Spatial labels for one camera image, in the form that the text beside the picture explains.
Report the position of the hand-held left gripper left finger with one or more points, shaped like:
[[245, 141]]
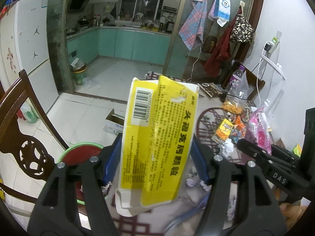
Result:
[[110, 162]]

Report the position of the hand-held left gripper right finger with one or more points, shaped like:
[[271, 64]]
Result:
[[200, 163]]

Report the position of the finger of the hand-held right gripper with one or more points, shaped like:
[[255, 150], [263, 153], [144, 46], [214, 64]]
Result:
[[285, 156], [275, 174]]

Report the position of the white paper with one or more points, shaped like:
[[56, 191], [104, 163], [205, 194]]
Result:
[[226, 148]]

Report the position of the red basin with green rim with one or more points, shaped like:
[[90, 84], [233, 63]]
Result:
[[78, 152]]

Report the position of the pink plastic bag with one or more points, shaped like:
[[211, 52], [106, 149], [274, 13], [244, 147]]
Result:
[[260, 132]]

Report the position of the yellow snack packet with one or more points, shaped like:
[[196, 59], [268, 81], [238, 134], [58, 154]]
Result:
[[224, 129]]

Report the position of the orange snack wrappers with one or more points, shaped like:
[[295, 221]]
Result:
[[240, 127]]

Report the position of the yellow white medicine box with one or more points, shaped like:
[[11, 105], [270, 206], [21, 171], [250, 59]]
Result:
[[160, 127]]

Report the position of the person's right hand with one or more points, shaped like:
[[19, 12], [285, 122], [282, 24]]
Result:
[[294, 209]]

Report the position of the small cardboard box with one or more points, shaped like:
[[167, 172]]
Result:
[[115, 118]]

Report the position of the clear bag of orange snacks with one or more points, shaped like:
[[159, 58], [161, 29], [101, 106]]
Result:
[[233, 107]]

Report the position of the dark brown patterned packet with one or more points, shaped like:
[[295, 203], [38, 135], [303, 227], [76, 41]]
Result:
[[211, 91]]

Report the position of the plain wooden chair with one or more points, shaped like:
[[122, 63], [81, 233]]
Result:
[[256, 83]]

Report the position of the clear plastic zip bag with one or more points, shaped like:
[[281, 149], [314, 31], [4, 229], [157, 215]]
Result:
[[243, 88]]

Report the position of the green kitchen waste bin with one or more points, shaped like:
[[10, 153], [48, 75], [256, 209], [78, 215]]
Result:
[[78, 77]]

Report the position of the plastic bottle with purple label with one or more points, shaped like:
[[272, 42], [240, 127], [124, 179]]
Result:
[[236, 78]]

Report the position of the green detergent bottle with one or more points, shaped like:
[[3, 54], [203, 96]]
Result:
[[29, 115]]

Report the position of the white desk lamp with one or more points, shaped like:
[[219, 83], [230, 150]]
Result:
[[270, 63]]

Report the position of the glass sliding door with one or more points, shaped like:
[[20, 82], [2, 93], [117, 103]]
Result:
[[182, 61]]

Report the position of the red garment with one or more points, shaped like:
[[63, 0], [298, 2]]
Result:
[[216, 59]]

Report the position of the carved wooden chair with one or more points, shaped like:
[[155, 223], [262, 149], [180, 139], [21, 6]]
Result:
[[12, 98]]

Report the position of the brown handbag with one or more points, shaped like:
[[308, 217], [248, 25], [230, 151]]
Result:
[[209, 44]]

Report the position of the teal kitchen cabinets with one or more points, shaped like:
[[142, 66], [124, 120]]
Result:
[[137, 44]]

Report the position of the letter print fabric bag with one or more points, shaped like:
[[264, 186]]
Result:
[[242, 29]]

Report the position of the plaid towel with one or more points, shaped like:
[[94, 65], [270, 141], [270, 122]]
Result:
[[194, 22]]

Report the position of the black wok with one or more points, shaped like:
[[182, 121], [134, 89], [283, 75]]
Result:
[[85, 21]]

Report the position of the white refrigerator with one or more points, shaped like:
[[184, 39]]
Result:
[[29, 41]]

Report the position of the blue white smiley bag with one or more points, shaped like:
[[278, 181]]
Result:
[[222, 5]]

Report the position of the kitchen window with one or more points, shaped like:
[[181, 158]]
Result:
[[145, 2]]

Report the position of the white water heater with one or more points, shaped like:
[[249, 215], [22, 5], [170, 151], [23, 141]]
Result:
[[171, 1]]

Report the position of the wall socket with chargers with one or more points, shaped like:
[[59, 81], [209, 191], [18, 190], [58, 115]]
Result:
[[269, 45]]

